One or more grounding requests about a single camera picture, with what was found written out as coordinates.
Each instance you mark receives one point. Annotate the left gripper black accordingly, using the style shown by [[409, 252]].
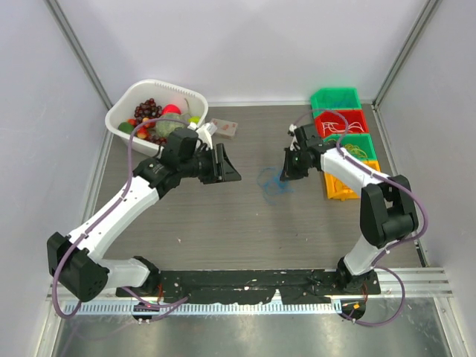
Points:
[[226, 174]]

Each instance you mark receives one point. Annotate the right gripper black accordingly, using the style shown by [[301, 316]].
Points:
[[288, 172]]

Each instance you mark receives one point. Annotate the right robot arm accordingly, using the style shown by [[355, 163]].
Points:
[[387, 210]]

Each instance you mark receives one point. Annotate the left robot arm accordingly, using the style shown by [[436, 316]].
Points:
[[77, 260]]

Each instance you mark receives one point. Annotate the red playing card box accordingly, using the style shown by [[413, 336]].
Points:
[[224, 128]]

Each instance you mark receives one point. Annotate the yellow storage bin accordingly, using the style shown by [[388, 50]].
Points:
[[338, 186]]

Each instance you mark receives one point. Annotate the red storage bin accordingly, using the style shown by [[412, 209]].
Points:
[[329, 124]]

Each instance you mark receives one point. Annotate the lime green fruit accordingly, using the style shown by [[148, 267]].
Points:
[[194, 119]]

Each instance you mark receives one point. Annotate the near green storage bin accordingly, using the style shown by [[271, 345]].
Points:
[[360, 146]]

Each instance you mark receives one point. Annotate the green storage bin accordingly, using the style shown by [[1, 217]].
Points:
[[360, 146], [345, 98]]

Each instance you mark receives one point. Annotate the green round melon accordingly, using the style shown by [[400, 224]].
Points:
[[168, 123]]

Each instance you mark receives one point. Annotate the red pink fruit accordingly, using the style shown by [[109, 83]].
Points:
[[171, 109]]

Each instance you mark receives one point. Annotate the far green storage bin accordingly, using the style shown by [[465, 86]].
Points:
[[345, 98]]

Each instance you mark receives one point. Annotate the red strawberries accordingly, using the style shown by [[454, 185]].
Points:
[[144, 132]]

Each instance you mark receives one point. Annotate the white plastic basket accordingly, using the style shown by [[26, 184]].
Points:
[[163, 106]]

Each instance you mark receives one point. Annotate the dark red grape bunch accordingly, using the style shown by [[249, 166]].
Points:
[[148, 109]]

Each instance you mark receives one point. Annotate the green avocado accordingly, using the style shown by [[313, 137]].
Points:
[[126, 128]]

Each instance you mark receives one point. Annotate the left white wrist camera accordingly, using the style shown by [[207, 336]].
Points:
[[205, 132]]

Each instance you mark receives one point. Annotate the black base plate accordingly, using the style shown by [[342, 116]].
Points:
[[251, 287]]

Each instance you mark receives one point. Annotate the white slotted cable duct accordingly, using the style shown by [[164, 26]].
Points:
[[129, 307]]

